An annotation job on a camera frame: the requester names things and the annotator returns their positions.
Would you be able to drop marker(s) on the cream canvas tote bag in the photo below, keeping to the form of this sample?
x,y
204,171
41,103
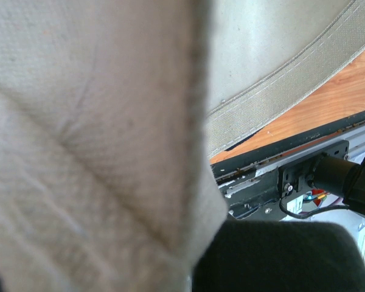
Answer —
x,y
110,112

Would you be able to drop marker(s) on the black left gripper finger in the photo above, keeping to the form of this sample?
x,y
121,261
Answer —
x,y
280,256

